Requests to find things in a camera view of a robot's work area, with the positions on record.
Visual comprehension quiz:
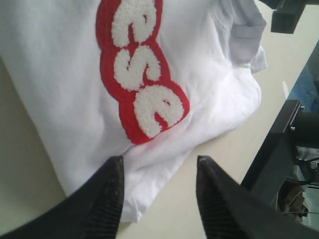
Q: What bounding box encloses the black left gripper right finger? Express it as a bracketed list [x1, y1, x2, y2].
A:
[196, 156, 319, 239]

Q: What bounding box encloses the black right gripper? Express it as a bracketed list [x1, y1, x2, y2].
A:
[259, 0, 319, 34]

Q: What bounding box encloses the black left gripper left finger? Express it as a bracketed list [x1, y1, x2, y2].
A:
[1, 156, 124, 239]

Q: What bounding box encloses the black table frame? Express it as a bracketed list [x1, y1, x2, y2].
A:
[241, 100, 319, 205]

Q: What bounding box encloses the white t-shirt with red lettering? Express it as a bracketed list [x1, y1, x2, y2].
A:
[0, 0, 267, 222]

